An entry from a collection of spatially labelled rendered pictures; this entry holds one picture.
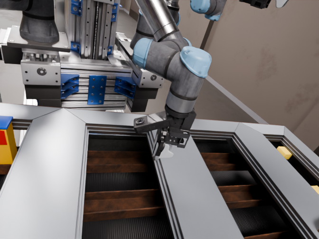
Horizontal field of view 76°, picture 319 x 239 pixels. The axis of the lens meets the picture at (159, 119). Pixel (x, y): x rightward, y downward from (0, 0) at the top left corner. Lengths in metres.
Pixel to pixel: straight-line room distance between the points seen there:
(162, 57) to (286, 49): 2.91
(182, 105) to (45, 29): 0.71
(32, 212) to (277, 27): 3.37
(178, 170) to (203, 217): 0.17
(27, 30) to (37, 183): 0.65
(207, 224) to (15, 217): 0.49
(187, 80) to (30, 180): 0.49
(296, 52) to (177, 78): 2.84
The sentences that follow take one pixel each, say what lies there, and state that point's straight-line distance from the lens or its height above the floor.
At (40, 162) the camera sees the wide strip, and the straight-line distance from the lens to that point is 0.71.
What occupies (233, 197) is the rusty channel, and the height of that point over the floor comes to 0.68.
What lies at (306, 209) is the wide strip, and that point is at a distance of 0.95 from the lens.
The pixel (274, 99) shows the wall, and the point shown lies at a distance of 3.34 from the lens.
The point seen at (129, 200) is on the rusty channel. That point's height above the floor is 0.68.
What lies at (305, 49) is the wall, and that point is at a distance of 3.22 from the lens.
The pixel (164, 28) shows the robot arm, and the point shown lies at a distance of 0.63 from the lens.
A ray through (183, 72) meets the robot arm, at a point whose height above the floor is 1.22.
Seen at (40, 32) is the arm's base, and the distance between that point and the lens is 1.02.
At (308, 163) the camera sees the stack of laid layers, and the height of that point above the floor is 0.84.
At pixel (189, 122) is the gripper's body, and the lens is 0.57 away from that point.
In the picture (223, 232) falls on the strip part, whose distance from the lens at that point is 0.68.
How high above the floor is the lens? 1.37
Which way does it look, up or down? 34 degrees down
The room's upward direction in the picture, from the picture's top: 18 degrees clockwise
